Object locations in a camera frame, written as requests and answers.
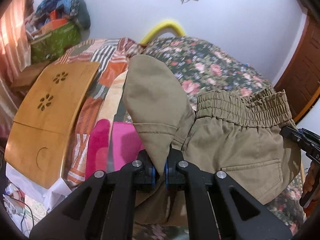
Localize pile of clothes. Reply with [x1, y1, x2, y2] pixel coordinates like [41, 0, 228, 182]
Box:
[25, 0, 91, 34]

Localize striped patchwork quilt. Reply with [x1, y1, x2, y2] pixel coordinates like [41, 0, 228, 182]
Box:
[54, 38, 145, 183]

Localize olive green pants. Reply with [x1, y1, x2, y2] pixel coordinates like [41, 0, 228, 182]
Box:
[124, 54, 302, 227]

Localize floral bed blanket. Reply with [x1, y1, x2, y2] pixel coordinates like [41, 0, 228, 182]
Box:
[132, 36, 307, 240]

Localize wooden lap desk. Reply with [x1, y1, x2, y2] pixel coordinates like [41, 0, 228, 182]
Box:
[4, 62, 100, 189]

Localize black cable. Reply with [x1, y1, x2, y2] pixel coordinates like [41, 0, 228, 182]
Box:
[20, 202, 35, 230]

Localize yellow foam tube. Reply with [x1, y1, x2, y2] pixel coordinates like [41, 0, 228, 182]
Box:
[140, 20, 187, 45]

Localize pink cloth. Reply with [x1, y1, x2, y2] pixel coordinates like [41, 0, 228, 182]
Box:
[85, 119, 145, 180]

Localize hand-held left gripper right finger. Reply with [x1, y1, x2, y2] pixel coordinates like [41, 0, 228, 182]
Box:
[164, 151, 293, 240]

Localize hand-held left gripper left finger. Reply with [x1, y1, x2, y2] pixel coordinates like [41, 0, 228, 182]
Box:
[29, 150, 157, 240]

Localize white cloth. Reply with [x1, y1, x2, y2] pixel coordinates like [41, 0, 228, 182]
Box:
[2, 165, 73, 220]

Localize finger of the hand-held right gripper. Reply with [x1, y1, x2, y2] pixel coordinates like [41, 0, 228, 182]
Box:
[280, 126, 306, 145]

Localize person's right hand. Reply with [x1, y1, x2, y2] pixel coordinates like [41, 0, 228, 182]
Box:
[302, 160, 320, 209]

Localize wooden stool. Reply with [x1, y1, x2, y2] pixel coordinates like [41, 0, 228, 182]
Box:
[10, 60, 50, 92]

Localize pink brown curtain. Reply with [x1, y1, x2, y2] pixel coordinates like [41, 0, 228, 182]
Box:
[0, 0, 42, 140]

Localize wooden door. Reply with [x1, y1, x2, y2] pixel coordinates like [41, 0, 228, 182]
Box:
[274, 15, 320, 120]

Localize green fabric bag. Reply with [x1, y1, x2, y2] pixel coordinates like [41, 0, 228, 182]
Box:
[30, 21, 82, 64]

